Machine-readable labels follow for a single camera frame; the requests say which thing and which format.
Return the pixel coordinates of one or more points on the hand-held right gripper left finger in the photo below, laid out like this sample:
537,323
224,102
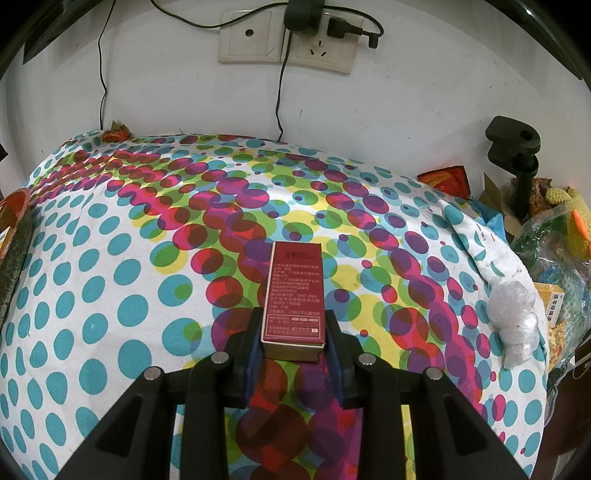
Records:
253,364

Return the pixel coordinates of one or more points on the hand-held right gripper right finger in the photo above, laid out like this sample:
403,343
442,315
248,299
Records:
333,364

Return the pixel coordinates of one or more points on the red box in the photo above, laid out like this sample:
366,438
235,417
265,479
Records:
293,295

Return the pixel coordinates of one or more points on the red round tray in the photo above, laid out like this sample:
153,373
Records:
16,263

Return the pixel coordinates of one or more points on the yellow box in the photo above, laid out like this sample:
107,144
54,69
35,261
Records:
4,240

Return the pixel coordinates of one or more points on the polka-dot tablecloth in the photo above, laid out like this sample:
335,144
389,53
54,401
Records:
138,277

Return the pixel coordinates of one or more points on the small white sock ball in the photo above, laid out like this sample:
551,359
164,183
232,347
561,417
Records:
515,323

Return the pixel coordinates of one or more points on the red foil packet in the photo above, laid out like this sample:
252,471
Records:
443,181

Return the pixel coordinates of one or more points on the small yellow carton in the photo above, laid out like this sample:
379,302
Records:
561,304

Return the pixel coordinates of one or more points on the brown cardboard box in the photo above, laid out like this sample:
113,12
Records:
496,194

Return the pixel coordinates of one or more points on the red snack wrapper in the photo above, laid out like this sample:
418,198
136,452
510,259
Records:
116,132

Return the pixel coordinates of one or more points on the yellow knitted toy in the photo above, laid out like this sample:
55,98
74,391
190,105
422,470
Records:
577,221

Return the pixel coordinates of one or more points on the black clamp stand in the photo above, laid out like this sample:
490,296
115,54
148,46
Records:
512,138

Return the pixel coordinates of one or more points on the black angled plug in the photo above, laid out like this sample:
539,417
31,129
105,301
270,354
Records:
341,25

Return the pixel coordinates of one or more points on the black power adapter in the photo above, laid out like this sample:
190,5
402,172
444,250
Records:
302,16

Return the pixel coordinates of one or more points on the black curved television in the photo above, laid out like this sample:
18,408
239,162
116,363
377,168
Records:
48,41

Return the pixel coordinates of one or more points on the white wall power socket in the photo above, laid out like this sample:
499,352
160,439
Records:
318,53

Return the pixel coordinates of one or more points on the white coax wall plate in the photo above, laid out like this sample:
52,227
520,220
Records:
249,37

